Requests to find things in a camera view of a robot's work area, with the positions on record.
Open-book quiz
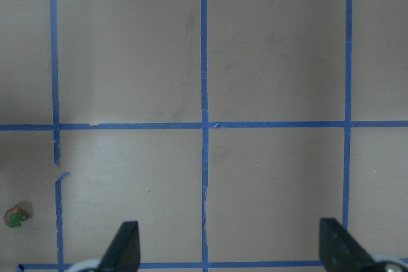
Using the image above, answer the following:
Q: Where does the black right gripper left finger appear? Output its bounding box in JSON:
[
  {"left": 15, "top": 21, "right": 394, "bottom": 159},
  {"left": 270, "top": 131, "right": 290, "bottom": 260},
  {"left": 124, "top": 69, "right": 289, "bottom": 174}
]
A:
[{"left": 98, "top": 221, "right": 141, "bottom": 271}]

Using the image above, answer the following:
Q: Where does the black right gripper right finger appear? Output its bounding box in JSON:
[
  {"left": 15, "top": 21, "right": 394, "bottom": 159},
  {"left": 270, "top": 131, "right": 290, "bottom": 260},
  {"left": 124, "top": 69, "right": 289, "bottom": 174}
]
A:
[{"left": 319, "top": 218, "right": 384, "bottom": 272}]

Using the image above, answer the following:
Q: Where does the red strawberry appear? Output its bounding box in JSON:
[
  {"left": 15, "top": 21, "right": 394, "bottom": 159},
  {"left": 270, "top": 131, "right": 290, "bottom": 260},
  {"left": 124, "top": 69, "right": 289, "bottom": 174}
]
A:
[{"left": 3, "top": 206, "right": 27, "bottom": 228}]

